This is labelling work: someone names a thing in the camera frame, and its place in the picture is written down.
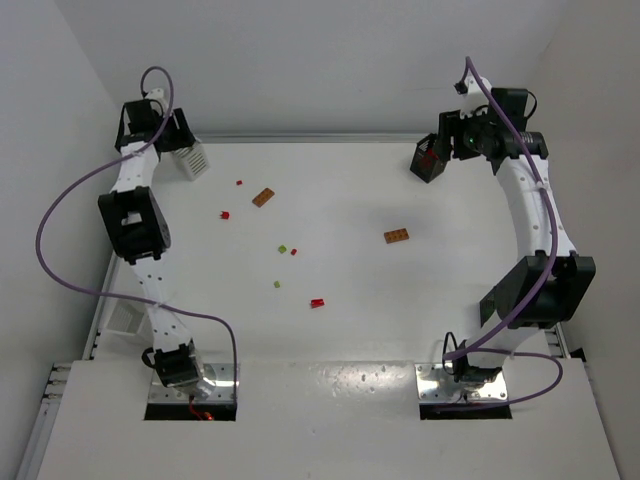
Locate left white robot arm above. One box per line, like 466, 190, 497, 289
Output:
98, 88, 203, 393

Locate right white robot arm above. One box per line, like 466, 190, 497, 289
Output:
433, 73, 596, 383

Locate white slotted bin back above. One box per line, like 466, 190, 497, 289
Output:
171, 140, 210, 181

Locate white slotted bin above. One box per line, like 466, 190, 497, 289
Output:
171, 140, 210, 181
104, 300, 145, 336

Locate black slotted bin back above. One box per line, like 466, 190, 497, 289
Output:
410, 134, 445, 183

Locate black slotted bin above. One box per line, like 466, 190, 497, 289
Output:
410, 134, 445, 183
479, 285, 506, 326

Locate orange lego plate left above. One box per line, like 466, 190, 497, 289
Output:
252, 188, 275, 208

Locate orange lego plate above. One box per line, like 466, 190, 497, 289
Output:
252, 188, 275, 208
384, 228, 410, 244

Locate orange lego plate right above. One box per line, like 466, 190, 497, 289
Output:
384, 228, 410, 244

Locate black slotted bin right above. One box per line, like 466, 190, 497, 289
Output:
479, 285, 506, 326

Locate white slotted bin left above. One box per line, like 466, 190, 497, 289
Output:
104, 300, 145, 336

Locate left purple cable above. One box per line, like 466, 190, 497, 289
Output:
36, 66, 238, 401

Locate purple cable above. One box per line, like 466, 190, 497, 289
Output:
36, 66, 238, 401
442, 55, 564, 412

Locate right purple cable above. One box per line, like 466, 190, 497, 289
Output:
442, 55, 564, 412

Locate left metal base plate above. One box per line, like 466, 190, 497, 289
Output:
147, 363, 239, 405

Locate metal base plate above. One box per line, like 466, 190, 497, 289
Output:
147, 363, 239, 405
414, 363, 509, 406

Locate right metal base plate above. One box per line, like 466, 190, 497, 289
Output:
414, 363, 509, 406

